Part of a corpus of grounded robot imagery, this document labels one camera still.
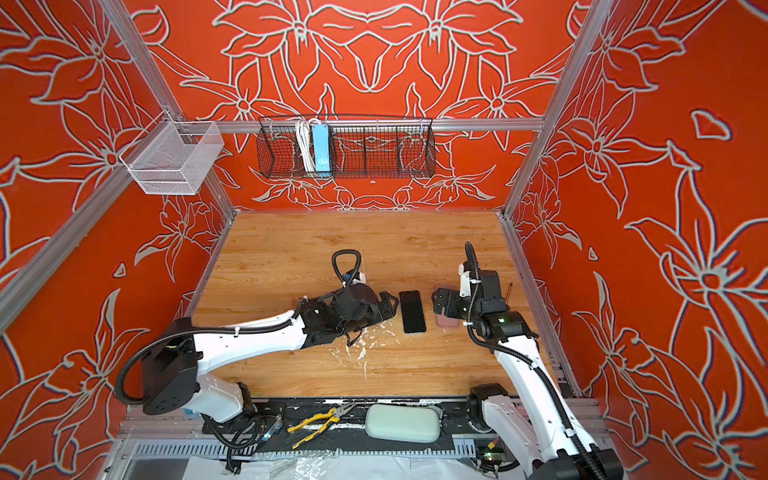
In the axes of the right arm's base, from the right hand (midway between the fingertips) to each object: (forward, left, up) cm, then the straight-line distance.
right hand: (443, 295), depth 79 cm
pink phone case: (-1, -2, -14) cm, 15 cm away
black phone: (+1, +8, -13) cm, 15 cm away
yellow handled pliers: (-26, +29, -13) cm, 41 cm away
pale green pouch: (-28, +9, -12) cm, 32 cm away
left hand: (-3, +14, 0) cm, 14 cm away
